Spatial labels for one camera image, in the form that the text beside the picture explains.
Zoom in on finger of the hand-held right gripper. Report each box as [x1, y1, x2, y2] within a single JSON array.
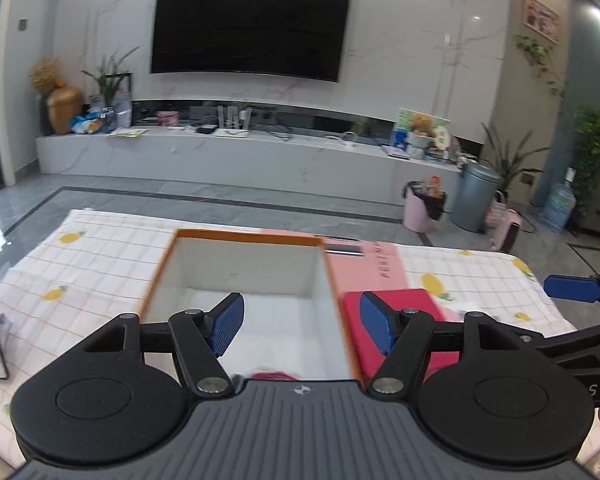
[[543, 268, 600, 317], [520, 317, 600, 368]]

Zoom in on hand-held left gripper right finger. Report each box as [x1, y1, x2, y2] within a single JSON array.
[[359, 291, 556, 397]]

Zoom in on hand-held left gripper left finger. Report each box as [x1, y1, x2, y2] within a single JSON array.
[[82, 292, 246, 399]]

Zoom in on orange box with white inside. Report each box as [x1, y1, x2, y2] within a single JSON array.
[[139, 229, 358, 382]]

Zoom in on pink flat board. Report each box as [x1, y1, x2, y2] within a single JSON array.
[[262, 230, 417, 311]]

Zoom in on red box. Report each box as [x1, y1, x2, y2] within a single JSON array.
[[341, 288, 463, 382]]

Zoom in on red cloth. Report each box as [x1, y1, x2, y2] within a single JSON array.
[[250, 367, 301, 382]]

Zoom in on blue water bottle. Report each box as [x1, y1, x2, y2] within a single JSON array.
[[539, 182, 577, 234]]

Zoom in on pink space heater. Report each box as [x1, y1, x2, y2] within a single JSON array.
[[490, 207, 524, 254]]

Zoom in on pink trash bin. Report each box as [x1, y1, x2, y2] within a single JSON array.
[[402, 179, 448, 234]]

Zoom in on potted palm plant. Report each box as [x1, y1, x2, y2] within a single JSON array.
[[480, 122, 551, 198]]

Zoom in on grey trash can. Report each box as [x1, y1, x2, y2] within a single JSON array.
[[451, 157, 503, 233]]

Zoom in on pineapple print checked cloth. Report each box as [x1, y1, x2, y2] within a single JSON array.
[[0, 207, 578, 480]]

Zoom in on green plant with orange fruits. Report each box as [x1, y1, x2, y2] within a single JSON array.
[[572, 106, 600, 216]]

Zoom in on white marble television console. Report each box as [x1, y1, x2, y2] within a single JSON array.
[[35, 99, 486, 208]]

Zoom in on clear acrylic holder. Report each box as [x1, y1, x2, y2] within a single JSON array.
[[217, 105, 253, 131]]

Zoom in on photo calendar with teddy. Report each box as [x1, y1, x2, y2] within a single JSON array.
[[395, 107, 452, 148]]

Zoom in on hanging ivy plant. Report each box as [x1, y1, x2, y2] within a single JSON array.
[[514, 34, 566, 98]]

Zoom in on blue plastic bag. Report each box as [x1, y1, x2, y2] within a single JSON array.
[[70, 107, 106, 135]]

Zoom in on golden vase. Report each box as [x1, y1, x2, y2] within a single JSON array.
[[46, 85, 85, 136]]

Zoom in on green leafy plant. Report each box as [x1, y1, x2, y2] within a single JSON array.
[[80, 46, 141, 107]]

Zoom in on dried flower bunch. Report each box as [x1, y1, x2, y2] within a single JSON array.
[[28, 58, 63, 96]]

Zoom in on framed wall picture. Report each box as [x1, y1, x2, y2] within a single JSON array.
[[522, 0, 561, 45]]

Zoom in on black wall television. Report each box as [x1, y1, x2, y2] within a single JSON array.
[[150, 0, 355, 83]]

